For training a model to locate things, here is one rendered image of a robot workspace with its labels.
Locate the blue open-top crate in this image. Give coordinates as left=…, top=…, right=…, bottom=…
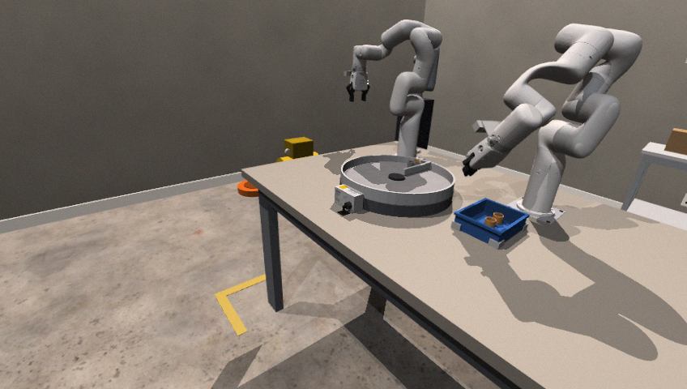
left=454, top=198, right=530, bottom=244

